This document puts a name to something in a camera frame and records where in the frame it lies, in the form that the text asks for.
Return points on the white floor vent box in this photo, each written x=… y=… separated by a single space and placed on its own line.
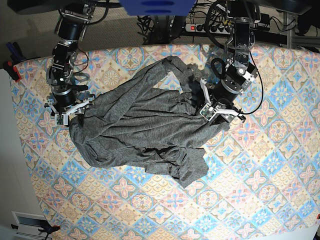
x=28 y=225

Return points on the blue handled clamp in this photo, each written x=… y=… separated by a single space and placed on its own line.
x=16 y=52

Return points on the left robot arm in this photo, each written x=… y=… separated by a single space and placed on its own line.
x=230 y=25

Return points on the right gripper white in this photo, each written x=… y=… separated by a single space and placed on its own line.
x=62 y=109

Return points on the aluminium frame post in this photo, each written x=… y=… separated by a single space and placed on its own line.
x=289 y=20

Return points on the patterned tile tablecloth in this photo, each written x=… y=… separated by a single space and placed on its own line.
x=263 y=177

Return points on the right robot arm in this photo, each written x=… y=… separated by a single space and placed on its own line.
x=74 y=18

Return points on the blue black bottom clamp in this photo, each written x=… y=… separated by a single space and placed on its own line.
x=49 y=230

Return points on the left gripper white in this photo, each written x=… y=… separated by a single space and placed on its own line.
x=217 y=111

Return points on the red black table clamp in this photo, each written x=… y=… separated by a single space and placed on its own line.
x=12 y=71

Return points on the grey t-shirt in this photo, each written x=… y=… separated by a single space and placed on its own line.
x=150 y=121

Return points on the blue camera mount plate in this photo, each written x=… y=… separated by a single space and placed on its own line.
x=157 y=7

